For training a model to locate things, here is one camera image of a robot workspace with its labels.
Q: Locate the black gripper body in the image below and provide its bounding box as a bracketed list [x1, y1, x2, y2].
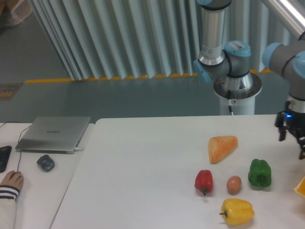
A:
[274, 101, 305, 138]

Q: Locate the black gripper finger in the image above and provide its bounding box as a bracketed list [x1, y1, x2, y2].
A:
[278, 126, 287, 141]
[297, 136, 305, 159]

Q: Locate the triangular orange bread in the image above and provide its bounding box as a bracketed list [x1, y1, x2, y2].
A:
[208, 135, 238, 164]

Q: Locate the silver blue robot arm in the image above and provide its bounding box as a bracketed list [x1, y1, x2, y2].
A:
[193, 0, 305, 159]

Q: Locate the white striped sleeve forearm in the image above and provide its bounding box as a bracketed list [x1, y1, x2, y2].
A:
[0, 185, 20, 229]

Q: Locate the person's hand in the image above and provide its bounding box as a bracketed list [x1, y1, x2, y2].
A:
[0, 170, 24, 191]

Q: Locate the green bell pepper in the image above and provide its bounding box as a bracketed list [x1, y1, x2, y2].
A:
[248, 158, 272, 187]

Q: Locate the brown egg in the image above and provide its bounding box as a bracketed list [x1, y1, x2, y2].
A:
[226, 176, 242, 195]

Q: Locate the yellow bell pepper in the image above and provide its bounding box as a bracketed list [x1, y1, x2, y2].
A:
[219, 198, 254, 226]

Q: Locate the red bell pepper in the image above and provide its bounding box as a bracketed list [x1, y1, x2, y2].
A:
[194, 170, 214, 196]

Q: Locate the white folding partition screen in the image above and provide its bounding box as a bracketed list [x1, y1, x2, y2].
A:
[29, 0, 299, 80]

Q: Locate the silver laptop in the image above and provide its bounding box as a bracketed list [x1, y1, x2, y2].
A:
[15, 116, 91, 154]

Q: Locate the small dark grey case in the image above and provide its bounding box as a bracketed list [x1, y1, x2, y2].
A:
[37, 155, 55, 172]

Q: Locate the black keyboard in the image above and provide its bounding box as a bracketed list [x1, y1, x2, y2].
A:
[0, 146, 12, 173]

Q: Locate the cardboard box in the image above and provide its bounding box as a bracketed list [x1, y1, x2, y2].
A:
[0, 0, 32, 28]

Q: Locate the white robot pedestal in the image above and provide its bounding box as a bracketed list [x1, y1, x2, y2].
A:
[213, 73, 262, 115]

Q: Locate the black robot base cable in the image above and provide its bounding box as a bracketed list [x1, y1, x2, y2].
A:
[227, 89, 235, 116]

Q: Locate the black mouse cable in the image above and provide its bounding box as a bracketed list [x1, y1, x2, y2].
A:
[0, 121, 33, 172]

